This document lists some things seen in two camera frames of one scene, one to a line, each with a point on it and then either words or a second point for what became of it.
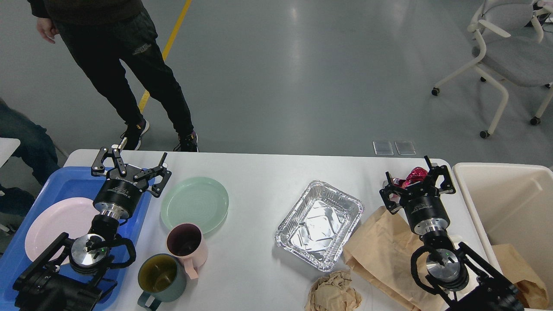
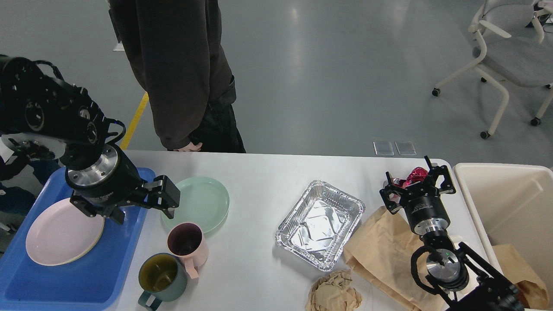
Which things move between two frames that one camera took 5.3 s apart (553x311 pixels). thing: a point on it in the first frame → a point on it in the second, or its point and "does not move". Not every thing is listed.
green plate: (201, 201) does not move
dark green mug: (162, 278) does not move
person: (107, 35) → (174, 48)
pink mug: (185, 241) does not move
